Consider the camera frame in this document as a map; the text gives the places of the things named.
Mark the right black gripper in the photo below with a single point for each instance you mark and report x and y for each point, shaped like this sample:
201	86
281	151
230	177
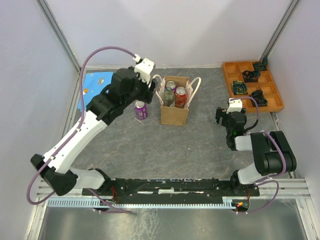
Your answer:
221	113

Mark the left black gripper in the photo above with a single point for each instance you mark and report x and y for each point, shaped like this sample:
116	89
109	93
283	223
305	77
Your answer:
147	96

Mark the purple soda can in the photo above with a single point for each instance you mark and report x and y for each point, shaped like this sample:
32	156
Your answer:
140	109

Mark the green glass bottle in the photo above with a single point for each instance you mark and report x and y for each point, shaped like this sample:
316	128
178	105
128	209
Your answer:
168	97

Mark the silver top soda can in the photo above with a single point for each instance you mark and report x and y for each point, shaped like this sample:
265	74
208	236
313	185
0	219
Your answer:
170	85

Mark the red cola can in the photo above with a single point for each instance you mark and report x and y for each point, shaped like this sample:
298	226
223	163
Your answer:
180	97

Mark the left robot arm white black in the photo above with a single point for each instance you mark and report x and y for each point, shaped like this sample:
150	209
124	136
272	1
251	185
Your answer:
127	85

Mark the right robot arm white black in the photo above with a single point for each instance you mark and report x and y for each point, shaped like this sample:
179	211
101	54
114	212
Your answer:
272	154

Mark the green yellow rolled sock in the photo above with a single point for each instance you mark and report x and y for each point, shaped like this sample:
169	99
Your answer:
239	87

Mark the dark rolled sock front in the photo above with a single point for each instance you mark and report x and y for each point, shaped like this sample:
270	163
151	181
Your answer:
259	98

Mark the orange wooden divided tray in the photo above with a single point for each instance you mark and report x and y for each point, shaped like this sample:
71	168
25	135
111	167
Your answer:
233	72

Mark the blue patterned cloth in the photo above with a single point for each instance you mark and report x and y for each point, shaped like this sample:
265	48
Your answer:
93	84

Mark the black rolled sock centre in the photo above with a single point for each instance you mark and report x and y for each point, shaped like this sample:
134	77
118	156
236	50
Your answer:
251	76

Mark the dark green sock rear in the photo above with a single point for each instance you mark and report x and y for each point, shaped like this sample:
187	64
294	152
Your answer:
261	65

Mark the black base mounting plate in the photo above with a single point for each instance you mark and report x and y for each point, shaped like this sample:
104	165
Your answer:
174	191

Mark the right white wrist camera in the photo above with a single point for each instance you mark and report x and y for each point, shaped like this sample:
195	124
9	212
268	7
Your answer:
234	105

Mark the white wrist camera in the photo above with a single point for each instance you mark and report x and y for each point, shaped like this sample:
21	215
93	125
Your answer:
234	105
143	69

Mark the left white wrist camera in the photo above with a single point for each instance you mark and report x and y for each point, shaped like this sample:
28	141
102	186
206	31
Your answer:
143	69

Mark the aluminium frame rail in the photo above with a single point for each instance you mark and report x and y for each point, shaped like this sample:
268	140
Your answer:
288	188

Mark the blue slotted cable duct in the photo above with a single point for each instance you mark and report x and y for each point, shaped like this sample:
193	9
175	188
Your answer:
93	202

